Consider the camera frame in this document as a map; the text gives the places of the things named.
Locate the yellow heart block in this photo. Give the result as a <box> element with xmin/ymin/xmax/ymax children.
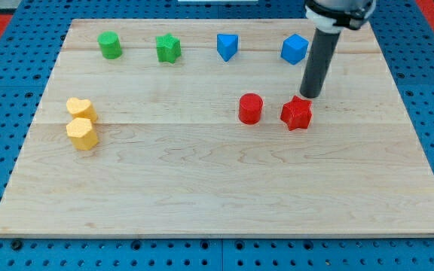
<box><xmin>66</xmin><ymin>97</ymin><xmax>98</xmax><ymax>123</ymax></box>

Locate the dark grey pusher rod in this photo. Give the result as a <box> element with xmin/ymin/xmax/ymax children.
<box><xmin>300</xmin><ymin>29</ymin><xmax>341</xmax><ymax>99</ymax></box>

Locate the white and black rod mount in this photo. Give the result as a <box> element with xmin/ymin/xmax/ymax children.
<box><xmin>304</xmin><ymin>0</ymin><xmax>376</xmax><ymax>34</ymax></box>

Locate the blue triangle block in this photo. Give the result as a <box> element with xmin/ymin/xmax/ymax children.
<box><xmin>217</xmin><ymin>34</ymin><xmax>239</xmax><ymax>62</ymax></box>

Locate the blue cube block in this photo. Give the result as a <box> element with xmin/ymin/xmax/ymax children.
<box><xmin>280</xmin><ymin>34</ymin><xmax>309</xmax><ymax>65</ymax></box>

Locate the yellow pentagon block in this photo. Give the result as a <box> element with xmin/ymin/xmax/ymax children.
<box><xmin>66</xmin><ymin>117</ymin><xmax>99</xmax><ymax>151</ymax></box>

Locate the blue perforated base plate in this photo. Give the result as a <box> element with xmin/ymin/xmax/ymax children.
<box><xmin>0</xmin><ymin>0</ymin><xmax>434</xmax><ymax>270</ymax></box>

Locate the red cylinder block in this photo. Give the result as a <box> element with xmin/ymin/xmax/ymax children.
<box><xmin>238</xmin><ymin>93</ymin><xmax>264</xmax><ymax>125</ymax></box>

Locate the wooden board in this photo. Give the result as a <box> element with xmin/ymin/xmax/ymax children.
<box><xmin>0</xmin><ymin>19</ymin><xmax>434</xmax><ymax>239</ymax></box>

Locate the red star block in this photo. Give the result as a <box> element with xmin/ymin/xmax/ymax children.
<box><xmin>280</xmin><ymin>96</ymin><xmax>312</xmax><ymax>131</ymax></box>

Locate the green cylinder block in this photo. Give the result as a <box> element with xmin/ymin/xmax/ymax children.
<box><xmin>97</xmin><ymin>31</ymin><xmax>122</xmax><ymax>59</ymax></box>

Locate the green star block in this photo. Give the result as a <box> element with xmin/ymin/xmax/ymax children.
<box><xmin>155</xmin><ymin>33</ymin><xmax>182</xmax><ymax>63</ymax></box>

